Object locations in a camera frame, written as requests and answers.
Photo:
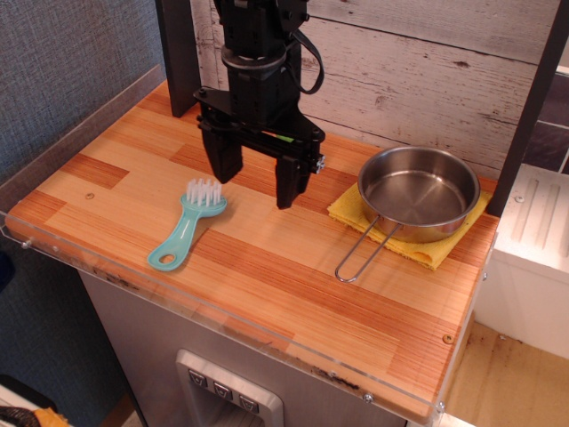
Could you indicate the dark frame post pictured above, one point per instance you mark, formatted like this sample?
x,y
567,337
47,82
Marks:
x,y
537,95
178,40

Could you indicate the silver pot with wire handle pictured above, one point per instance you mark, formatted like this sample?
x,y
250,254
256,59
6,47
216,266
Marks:
x,y
415,195

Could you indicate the silver dispenser panel with buttons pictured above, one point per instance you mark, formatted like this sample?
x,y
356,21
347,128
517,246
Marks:
x,y
216,396

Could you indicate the white toy sink unit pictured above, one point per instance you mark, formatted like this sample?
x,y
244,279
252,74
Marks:
x,y
525,290

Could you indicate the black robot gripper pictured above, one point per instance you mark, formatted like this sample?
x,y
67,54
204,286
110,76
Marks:
x,y
261,102

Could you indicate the dark right frame post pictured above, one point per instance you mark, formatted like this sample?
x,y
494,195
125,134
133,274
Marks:
x,y
537,95

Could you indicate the grey toy fridge cabinet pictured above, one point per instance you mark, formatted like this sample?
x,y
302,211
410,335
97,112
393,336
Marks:
x,y
146,337

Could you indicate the dark left frame post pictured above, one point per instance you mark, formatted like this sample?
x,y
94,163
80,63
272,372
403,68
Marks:
x,y
178,40

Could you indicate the teal dish brush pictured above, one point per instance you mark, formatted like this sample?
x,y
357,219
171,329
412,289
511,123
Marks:
x,y
202,199

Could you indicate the yellow folded rag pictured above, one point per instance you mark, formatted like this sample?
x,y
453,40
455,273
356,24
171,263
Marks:
x,y
400,244

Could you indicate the orange toy carrot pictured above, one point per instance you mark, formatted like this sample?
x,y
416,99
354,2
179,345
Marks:
x,y
284,138

